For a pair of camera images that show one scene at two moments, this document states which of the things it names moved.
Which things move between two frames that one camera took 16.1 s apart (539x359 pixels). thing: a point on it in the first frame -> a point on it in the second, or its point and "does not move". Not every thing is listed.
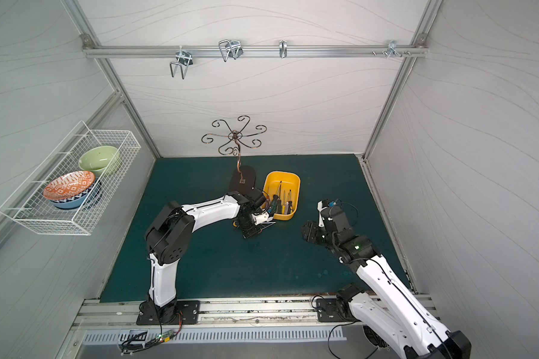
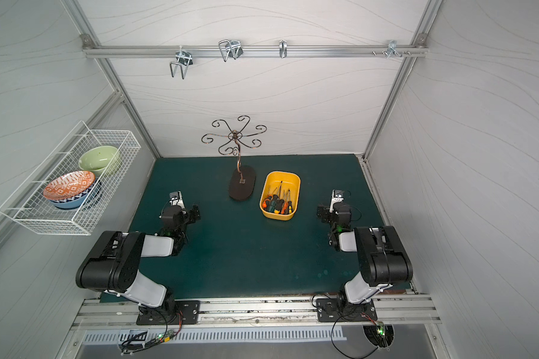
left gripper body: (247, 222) -> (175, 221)
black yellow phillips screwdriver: (290, 208) does not move
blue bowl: (78, 201) does not move
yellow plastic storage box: (287, 185) does not move
